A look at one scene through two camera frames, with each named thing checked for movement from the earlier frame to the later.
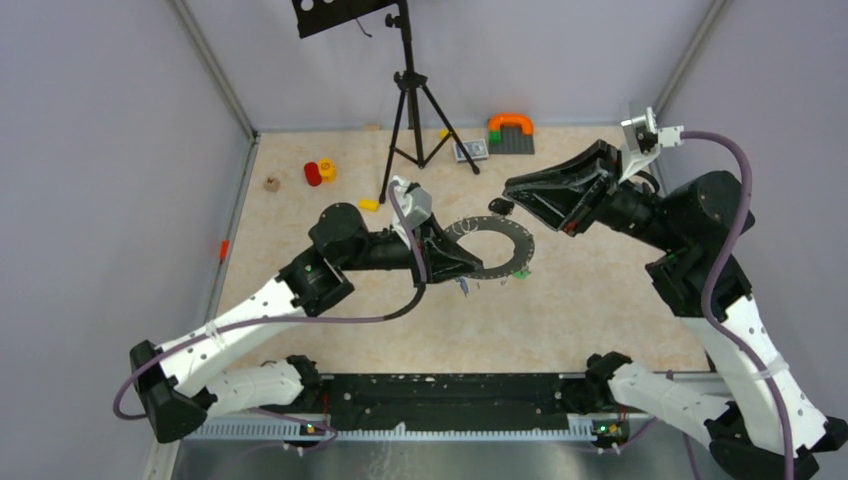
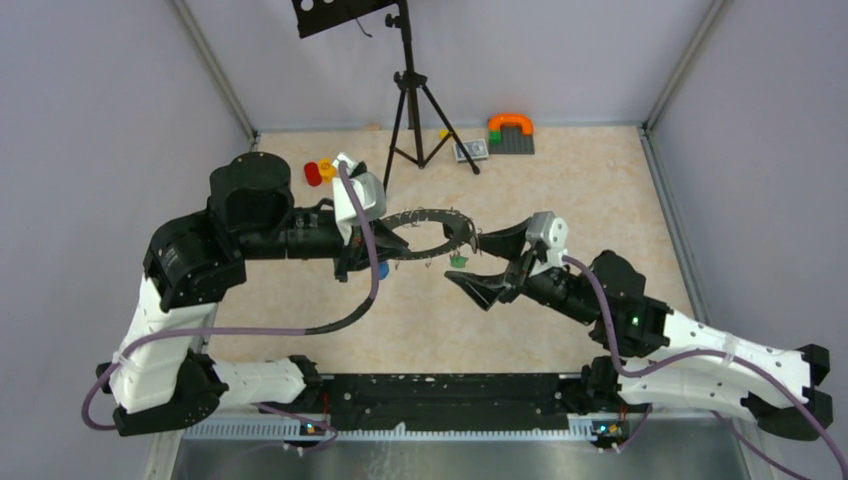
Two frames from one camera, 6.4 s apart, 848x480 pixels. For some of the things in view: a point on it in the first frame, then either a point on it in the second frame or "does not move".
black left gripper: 446,260 → 355,256
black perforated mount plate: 323,15 does not move
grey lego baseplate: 513,141 does not move
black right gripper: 572,206 → 486,290
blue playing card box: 477,149 does not move
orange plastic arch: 527,126 does not move
